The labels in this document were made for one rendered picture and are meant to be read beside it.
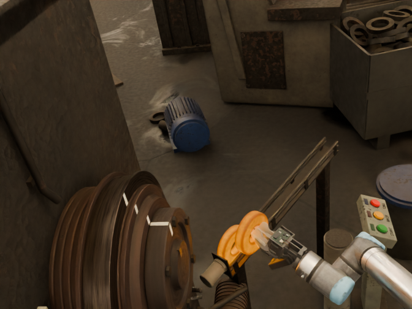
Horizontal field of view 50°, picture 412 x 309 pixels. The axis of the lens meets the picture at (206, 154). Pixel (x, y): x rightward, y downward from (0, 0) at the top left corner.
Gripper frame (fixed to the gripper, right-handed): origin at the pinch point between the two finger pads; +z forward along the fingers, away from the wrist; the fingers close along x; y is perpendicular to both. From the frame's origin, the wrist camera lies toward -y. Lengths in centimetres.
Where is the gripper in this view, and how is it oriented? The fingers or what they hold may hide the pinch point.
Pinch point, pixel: (251, 228)
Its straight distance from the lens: 155.3
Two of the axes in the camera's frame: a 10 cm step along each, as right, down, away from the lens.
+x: -6.6, 5.1, -5.5
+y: 0.6, -7.0, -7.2
